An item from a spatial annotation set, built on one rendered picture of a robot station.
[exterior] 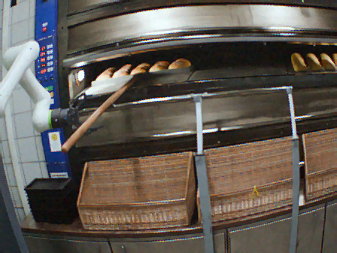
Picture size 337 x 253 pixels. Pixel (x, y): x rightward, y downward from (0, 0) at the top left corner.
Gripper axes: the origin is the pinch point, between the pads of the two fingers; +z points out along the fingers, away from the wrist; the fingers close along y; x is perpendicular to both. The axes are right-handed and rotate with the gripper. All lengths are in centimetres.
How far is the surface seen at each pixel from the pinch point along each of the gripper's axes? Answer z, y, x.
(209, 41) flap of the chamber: 47, -21, -45
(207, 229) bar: 40, 61, 0
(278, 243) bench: 78, 82, -6
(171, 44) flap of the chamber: 28, -21, -45
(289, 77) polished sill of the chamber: 89, 2, -61
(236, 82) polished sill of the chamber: 56, 3, -60
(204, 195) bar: 40, 42, 0
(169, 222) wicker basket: 21, 58, -11
